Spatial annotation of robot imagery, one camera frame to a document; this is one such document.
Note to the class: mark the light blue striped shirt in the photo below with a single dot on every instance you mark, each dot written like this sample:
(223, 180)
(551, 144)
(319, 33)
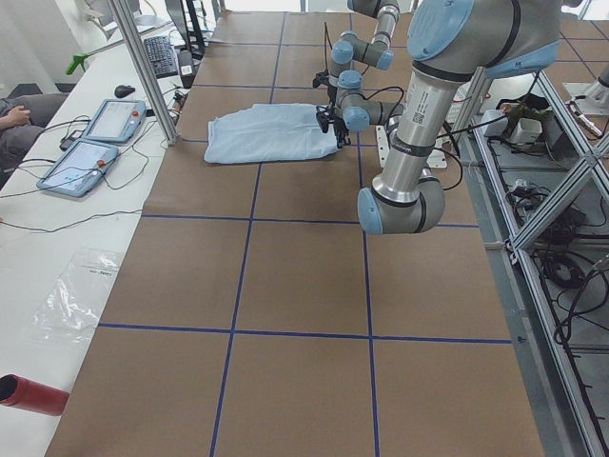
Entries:
(268, 133)

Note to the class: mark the lower teach pendant tablet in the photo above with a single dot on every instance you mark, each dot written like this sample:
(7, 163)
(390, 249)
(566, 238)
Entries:
(80, 169)

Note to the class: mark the red cylinder bottle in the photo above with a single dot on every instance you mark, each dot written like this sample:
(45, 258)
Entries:
(22, 393)

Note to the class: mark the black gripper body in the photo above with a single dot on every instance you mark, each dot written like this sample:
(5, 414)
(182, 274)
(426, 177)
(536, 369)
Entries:
(332, 91)
(339, 129)

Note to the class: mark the seated person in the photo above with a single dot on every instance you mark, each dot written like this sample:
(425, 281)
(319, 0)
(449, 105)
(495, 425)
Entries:
(23, 118)

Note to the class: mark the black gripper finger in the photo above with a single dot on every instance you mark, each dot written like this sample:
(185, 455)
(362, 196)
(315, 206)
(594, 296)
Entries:
(342, 141)

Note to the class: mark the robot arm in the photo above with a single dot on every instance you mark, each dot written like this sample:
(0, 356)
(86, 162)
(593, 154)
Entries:
(350, 47)
(447, 41)

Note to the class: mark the teach pendant tablet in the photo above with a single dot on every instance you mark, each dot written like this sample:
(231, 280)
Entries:
(80, 169)
(116, 121)

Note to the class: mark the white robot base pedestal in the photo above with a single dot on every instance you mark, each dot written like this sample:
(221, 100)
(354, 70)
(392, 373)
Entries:
(436, 159)

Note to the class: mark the black keyboard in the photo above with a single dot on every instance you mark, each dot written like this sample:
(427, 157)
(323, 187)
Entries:
(161, 56)

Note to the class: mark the upper teach pendant tablet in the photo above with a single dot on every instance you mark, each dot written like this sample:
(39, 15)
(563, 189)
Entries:
(116, 121)

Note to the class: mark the black computer mouse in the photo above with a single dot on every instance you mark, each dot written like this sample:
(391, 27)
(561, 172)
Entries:
(122, 91)

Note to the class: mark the clear plastic bag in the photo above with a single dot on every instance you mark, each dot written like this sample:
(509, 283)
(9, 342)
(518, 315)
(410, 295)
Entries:
(72, 310)

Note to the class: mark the aluminium frame post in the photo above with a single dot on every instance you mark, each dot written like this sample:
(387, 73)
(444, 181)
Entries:
(124, 19)

